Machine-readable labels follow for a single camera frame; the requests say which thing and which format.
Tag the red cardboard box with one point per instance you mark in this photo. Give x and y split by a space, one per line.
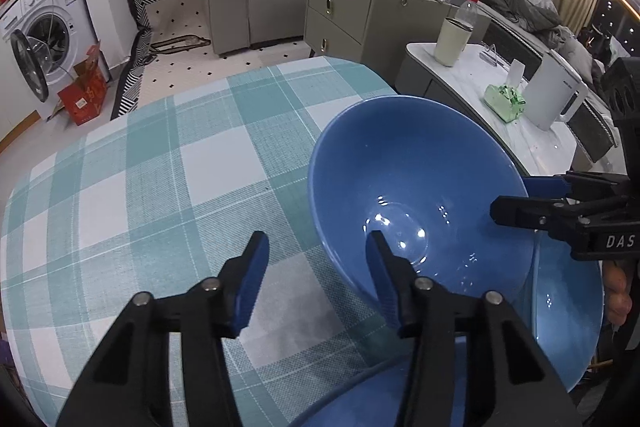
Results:
85 101

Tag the white kettle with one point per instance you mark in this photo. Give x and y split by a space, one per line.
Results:
550 92

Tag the green tissue packet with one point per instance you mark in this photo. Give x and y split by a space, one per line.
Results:
505 103

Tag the cream tumbler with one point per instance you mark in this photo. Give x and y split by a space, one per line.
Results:
451 44

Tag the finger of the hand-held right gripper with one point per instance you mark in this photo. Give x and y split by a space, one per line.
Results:
525 211
547 186

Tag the plastic bottle with red cap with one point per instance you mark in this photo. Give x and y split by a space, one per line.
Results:
469 12

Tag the white marble coffee table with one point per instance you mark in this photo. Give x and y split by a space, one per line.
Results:
480 142

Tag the black metal folding frame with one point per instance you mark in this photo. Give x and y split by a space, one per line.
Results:
180 43

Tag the white washing machine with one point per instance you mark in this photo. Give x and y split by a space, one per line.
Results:
55 12

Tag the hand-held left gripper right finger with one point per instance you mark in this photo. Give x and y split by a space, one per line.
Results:
387 289

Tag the teal checked tablecloth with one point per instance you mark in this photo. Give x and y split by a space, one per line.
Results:
150 182

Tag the blue bowl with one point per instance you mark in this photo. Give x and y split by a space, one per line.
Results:
400 167
565 307

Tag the grey drawer cabinet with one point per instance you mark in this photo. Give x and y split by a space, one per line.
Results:
345 19

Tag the grey blanket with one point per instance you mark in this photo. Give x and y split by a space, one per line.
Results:
535 19

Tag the person's right hand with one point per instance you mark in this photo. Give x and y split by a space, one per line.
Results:
617 297

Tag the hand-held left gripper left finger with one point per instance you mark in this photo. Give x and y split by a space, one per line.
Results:
250 287

